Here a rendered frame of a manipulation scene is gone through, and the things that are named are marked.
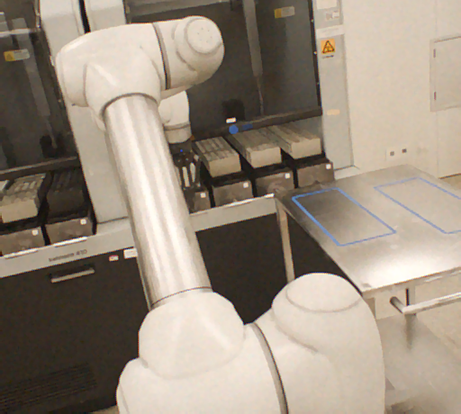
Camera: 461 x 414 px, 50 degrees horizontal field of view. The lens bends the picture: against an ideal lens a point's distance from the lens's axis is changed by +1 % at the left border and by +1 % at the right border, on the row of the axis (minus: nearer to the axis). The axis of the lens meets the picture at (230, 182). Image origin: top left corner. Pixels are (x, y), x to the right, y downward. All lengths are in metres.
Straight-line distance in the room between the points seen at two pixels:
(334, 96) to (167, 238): 1.18
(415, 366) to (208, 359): 1.06
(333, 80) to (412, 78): 1.50
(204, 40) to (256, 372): 0.58
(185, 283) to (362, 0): 2.53
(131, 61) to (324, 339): 0.57
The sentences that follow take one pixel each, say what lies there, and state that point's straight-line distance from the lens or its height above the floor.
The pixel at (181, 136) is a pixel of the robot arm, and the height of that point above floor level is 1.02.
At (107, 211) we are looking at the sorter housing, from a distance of 1.78.
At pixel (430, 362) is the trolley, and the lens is 1.71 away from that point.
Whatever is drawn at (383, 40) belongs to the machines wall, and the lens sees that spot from 3.17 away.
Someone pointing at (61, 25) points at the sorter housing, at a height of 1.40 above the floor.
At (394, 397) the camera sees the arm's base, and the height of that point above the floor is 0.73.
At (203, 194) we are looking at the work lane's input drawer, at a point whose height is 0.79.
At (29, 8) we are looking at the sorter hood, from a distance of 1.79.
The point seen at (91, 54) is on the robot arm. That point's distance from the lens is 0.96.
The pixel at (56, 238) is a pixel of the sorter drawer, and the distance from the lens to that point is 1.73.
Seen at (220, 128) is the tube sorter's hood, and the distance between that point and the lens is 1.71.
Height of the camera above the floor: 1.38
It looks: 20 degrees down
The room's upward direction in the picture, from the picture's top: 9 degrees counter-clockwise
